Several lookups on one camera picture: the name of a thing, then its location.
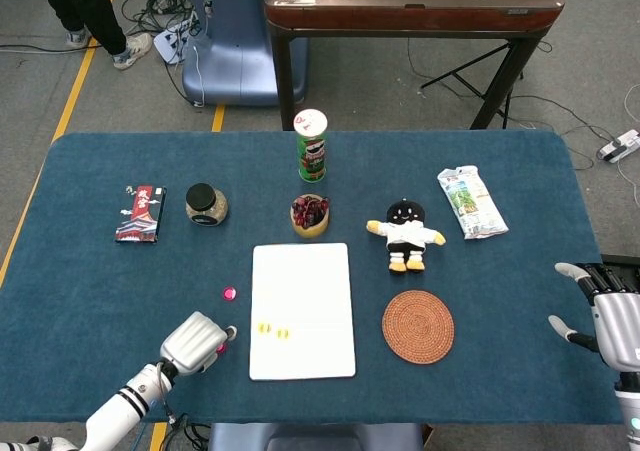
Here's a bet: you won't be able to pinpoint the tangled black cable bundle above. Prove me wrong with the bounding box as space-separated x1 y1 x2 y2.
137 0 201 37

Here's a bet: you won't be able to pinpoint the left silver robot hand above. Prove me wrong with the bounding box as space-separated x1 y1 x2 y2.
159 311 239 376

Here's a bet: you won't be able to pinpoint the dark red grape bunch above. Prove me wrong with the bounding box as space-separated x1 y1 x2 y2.
292 195 330 230

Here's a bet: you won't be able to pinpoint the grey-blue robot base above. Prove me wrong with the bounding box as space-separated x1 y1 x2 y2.
207 422 425 451

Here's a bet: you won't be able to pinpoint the brown woven round coaster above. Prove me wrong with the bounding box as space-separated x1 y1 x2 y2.
381 289 456 366

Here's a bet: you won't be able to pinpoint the thin white cable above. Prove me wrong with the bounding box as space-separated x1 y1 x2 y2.
191 20 207 108

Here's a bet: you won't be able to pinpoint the yellow round cup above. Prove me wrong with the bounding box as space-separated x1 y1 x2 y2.
289 193 331 239

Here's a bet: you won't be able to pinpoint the blue table cloth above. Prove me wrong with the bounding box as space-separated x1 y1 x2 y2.
0 130 626 425

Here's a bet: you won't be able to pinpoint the long black floor cable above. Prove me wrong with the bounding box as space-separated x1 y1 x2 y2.
405 38 614 172

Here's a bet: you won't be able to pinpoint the white power strip with plugs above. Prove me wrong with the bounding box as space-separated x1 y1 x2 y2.
152 18 201 66

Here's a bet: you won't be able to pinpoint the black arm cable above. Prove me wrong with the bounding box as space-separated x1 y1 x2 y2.
149 365 199 451

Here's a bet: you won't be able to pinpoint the white floor cable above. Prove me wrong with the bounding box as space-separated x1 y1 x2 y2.
617 83 640 192

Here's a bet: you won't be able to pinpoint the black metal stand legs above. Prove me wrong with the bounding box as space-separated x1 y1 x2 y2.
419 43 525 117

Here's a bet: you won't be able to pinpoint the white magnetic board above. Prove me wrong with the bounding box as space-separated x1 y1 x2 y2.
248 242 357 382

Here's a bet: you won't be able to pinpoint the thin black floor cable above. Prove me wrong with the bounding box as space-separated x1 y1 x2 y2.
0 38 101 55

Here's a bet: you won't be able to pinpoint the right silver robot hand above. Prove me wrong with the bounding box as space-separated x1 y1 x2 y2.
548 262 640 372

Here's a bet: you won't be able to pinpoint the brown mahjong table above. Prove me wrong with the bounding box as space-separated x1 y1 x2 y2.
263 0 566 132

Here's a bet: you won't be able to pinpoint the green Pringles can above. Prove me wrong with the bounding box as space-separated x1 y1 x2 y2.
292 108 330 182

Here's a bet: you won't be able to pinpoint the blue wheeled machine base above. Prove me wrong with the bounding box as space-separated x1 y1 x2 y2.
181 0 309 107

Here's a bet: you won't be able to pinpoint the white green snack bag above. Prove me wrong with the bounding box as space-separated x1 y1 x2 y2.
436 165 510 241

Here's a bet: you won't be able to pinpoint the glass jar black lid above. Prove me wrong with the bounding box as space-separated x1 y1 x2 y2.
185 183 230 227

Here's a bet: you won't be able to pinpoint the black plush doll white shirt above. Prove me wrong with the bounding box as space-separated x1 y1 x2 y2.
366 198 447 276

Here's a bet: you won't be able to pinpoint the person in black trousers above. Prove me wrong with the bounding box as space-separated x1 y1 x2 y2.
33 0 153 71

